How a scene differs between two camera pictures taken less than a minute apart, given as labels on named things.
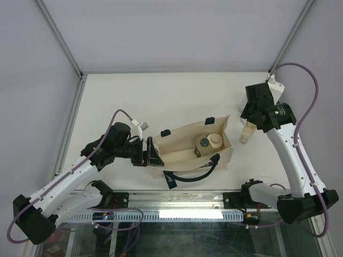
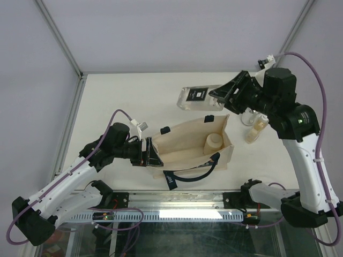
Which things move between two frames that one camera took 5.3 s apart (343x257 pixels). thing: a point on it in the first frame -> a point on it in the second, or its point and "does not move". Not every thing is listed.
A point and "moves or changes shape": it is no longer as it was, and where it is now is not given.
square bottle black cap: [204, 146] -> [197, 98]
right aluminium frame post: [292, 32] does not move
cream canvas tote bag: [193, 153] does not move
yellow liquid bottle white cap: [248, 132] moves or changes shape
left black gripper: [148, 158] does not move
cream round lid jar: [215, 139] does not move
